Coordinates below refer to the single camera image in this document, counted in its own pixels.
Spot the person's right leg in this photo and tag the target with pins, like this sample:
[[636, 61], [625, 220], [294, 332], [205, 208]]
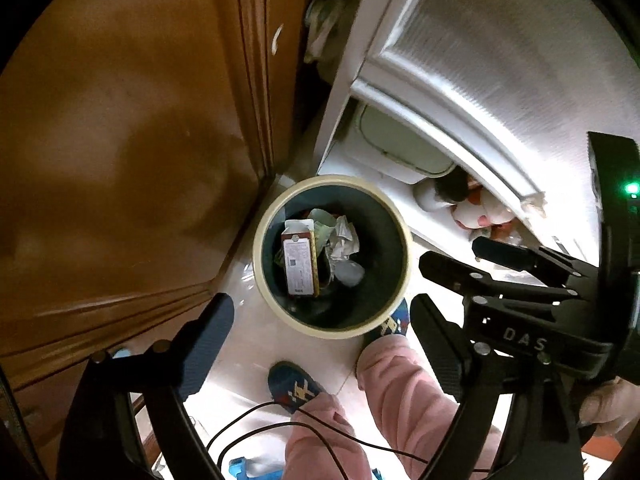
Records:
[[400, 390]]

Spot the person's right hand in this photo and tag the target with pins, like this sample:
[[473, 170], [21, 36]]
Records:
[[607, 405]]

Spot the brown box with white label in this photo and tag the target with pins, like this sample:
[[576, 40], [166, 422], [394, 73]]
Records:
[[299, 265]]

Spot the white frosted glass cabinet door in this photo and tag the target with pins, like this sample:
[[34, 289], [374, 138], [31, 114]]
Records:
[[475, 60]]

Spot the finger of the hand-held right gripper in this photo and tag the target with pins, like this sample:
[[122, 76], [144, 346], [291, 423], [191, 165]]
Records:
[[510, 255], [450, 275]]

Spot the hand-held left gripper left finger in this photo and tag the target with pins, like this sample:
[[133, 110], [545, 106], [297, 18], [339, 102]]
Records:
[[207, 340]]

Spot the crumpled white paper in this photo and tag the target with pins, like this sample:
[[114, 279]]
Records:
[[344, 237]]

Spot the white pink crumpled bag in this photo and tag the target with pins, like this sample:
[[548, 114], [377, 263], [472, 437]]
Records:
[[480, 212]]

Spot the blue patterned slipper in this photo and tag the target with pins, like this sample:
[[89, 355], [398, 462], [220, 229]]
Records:
[[395, 322], [292, 387]]

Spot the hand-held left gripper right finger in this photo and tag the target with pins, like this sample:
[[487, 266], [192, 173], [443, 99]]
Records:
[[435, 340]]

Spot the clear plastic bag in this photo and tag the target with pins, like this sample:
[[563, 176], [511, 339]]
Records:
[[322, 25]]

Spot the blue plastic object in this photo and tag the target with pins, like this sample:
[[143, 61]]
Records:
[[250, 470]]

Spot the white plastic tub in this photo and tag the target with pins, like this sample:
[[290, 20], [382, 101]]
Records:
[[400, 145]]

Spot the cream rimmed trash bin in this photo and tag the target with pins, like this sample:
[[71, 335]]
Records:
[[385, 270]]

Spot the brown wooden door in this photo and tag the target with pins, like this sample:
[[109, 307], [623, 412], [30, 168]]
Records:
[[125, 135]]

